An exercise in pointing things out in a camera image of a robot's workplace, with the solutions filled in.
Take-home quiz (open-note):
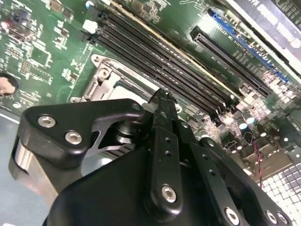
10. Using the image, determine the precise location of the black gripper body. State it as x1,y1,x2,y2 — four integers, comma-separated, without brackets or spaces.
42,148,223,226

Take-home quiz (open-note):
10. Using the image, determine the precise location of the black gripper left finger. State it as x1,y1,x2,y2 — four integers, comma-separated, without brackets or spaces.
8,88,184,216

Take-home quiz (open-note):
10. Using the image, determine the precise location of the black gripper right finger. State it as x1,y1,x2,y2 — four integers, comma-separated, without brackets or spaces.
169,94,293,226

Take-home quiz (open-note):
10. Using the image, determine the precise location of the metal socket cover frame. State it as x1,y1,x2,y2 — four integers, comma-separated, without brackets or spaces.
90,63,163,104

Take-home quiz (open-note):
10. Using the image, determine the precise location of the silver topped CPU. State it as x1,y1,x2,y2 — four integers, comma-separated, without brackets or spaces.
112,80,157,102

